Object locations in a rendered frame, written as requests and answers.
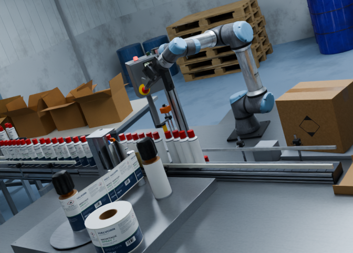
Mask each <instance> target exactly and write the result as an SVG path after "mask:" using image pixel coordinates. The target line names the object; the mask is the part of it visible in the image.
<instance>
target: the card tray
mask: <svg viewBox="0 0 353 253"><path fill-rule="evenodd" d="M333 190H334V194H345V195H353V163H352V165H351V166H350V168H349V170H348V171H347V173H346V175H345V176H344V178H343V179H342V181H341V183H340V184H339V185H333Z"/></svg>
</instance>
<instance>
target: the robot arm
mask: <svg viewBox="0 0 353 253"><path fill-rule="evenodd" d="M252 39H253V30H252V27H251V26H250V24H249V23H247V22H245V21H241V22H234V23H230V24H225V25H221V26H217V27H215V28H213V29H210V30H207V31H205V32H204V33H203V34H200V35H196V36H193V37H189V38H185V39H182V38H179V37H176V38H174V39H173V40H172V41H171V42H170V43H168V44H163V45H161V46H160V47H159V54H158V55H157V56H155V57H154V59H153V60H152V61H151V62H149V63H148V64H147V65H146V66H145V68H144V69H143V70H142V72H143V73H144V74H145V78H146V79H145V78H141V81H142V83H143V84H144V89H145V90H148V89H149V88H151V87H152V86H153V85H154V84H155V83H156V82H157V81H158V80H159V79H160V78H161V77H162V80H163V83H164V86H165V89H166V91H171V90H172V89H174V84H173V81H172V78H171V75H170V72H169V68H170V67H171V66H172V65H173V64H174V63H175V61H176V60H177V59H178V58H179V57H184V56H189V55H195V54H197V53H199V51H200V49H202V48H206V47H209V48H212V47H217V46H229V45H230V47H231V50H232V51H234V52H235V53H236V56H237V59H238V63H239V65H240V68H241V71H242V74H243V77H244V80H245V83H246V86H247V89H248V91H247V90H243V91H240V92H237V93H235V94H233V95H232V96H230V105H231V107H232V111H233V114H234V117H235V131H236V133H237V134H248V133H252V132H254V131H256V130H258V129H259V128H260V127H261V125H260V122H259V120H258V119H257V118H256V116H255V115H254V113H262V114H263V113H269V112H271V110H272V109H273V106H274V96H273V94H272V93H271V92H267V89H266V87H265V86H263V85H262V82H261V79H260V76H259V73H258V70H257V66H256V63H255V60H254V57H253V54H252V51H251V48H250V46H251V44H252Z"/></svg>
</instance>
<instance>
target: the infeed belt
mask: <svg viewBox="0 0 353 253"><path fill-rule="evenodd" d="M206 164H333V166H334V168H333V169H296V168H201V169H198V168H194V169H189V168H173V167H168V168H167V170H168V171H232V172H310V173H334V172H335V170H336V168H337V167H338V165H339V164H340V163H206ZM97 169H98V168H97V166H96V167H90V166H87V167H81V168H79V170H97Z"/></svg>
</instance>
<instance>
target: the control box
mask: <svg viewBox="0 0 353 253"><path fill-rule="evenodd" d="M157 55H158V54H153V55H152V53H151V56H149V57H146V55H145V56H142V57H140V58H138V59H139V60H138V61H134V60H132V61H129V62H126V63H125V65H126V68H127V71H128V74H129V77H130V79H131V82H132V85H133V88H134V91H135V93H136V96H137V97H139V98H143V97H146V96H148V95H151V94H153V93H156V92H158V91H161V90H163V89H165V86H164V83H163V80H162V78H160V79H159V80H158V81H157V82H156V83H155V84H154V85H153V86H152V87H151V88H149V92H148V93H143V92H142V87H144V84H143V83H142V81H141V78H145V74H144V73H143V72H142V70H143V69H144V65H143V62H146V61H148V60H151V59H154V57H155V56H157ZM145 79H146V78H145Z"/></svg>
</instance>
